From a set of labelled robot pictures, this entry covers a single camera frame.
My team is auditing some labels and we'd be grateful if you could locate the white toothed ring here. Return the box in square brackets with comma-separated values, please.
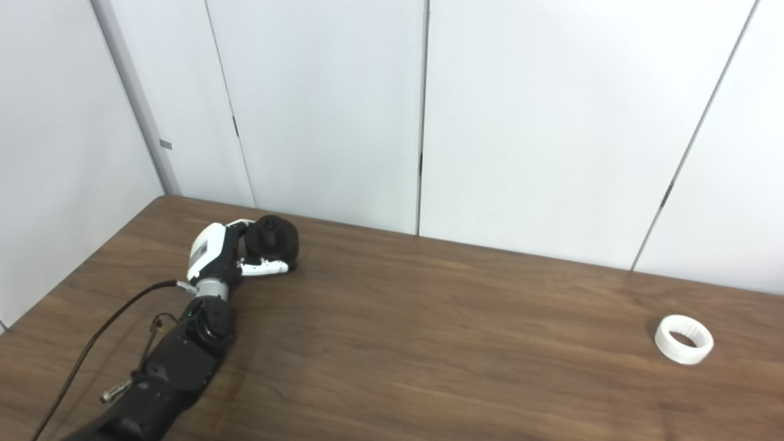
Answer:
[654, 315, 715, 366]

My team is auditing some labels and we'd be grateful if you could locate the grey wall corner post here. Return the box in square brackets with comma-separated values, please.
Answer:
[91, 0, 182, 197]

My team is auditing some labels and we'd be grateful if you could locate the thin left wrist wire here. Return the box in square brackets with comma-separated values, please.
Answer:
[142, 313, 179, 368]

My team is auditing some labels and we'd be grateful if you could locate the round black part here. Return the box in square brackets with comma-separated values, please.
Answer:
[245, 214, 300, 272]

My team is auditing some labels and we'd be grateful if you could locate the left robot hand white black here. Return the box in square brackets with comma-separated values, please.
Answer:
[187, 219, 292, 301]

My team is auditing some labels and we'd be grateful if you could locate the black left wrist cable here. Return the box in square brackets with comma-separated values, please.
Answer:
[31, 280, 198, 441]

